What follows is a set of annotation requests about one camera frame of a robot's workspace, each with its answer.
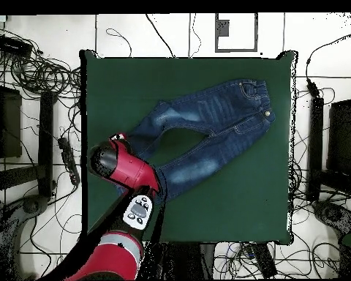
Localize blue denim jeans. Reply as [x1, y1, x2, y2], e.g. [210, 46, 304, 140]
[116, 78, 276, 203]

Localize dark green table cloth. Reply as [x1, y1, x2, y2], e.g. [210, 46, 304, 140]
[80, 49, 299, 245]

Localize black power strip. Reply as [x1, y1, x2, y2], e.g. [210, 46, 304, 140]
[57, 136, 81, 187]

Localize black rectangular box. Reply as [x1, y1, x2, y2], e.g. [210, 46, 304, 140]
[0, 34, 33, 58]

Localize short black bar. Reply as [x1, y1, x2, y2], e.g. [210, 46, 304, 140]
[249, 243, 278, 279]

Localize long black bar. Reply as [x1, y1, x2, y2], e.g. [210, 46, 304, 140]
[306, 96, 325, 203]

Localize black frame stand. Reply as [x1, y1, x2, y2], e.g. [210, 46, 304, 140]
[0, 65, 58, 203]

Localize looped thin black cable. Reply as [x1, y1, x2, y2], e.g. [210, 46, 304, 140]
[105, 28, 133, 58]

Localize black cable tangle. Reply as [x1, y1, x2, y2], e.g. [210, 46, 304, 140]
[0, 24, 83, 100]

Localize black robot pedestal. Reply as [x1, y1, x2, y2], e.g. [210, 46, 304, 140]
[146, 242, 217, 280]

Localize grey square floor frame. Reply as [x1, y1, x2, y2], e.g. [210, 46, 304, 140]
[214, 12, 259, 53]

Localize black cable with adapter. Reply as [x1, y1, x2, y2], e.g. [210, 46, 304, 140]
[305, 29, 351, 99]

